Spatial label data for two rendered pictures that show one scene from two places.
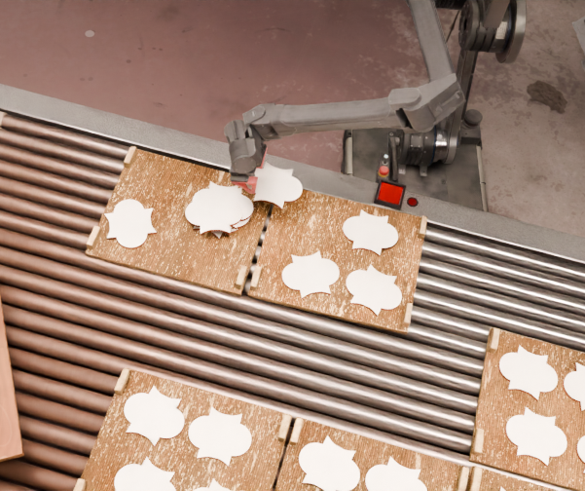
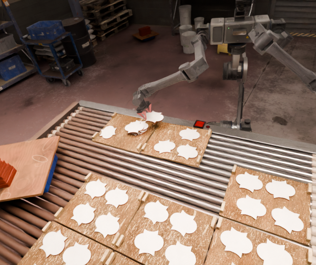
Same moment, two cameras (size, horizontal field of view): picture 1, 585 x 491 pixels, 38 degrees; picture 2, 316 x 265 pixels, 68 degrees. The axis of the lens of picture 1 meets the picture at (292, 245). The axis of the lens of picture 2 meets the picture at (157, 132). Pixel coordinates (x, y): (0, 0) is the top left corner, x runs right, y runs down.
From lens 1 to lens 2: 90 cm
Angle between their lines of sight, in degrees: 24
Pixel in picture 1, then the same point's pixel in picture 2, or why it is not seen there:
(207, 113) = not seen: hidden behind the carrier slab
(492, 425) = (230, 201)
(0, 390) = (43, 173)
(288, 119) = (151, 85)
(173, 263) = (118, 143)
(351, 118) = (169, 79)
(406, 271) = (201, 146)
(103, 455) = (74, 201)
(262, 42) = (183, 109)
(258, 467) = (128, 210)
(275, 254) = (153, 141)
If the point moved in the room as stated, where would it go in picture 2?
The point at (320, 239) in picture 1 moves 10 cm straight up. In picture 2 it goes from (171, 136) to (169, 126)
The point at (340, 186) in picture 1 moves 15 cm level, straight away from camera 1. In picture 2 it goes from (182, 122) to (187, 111)
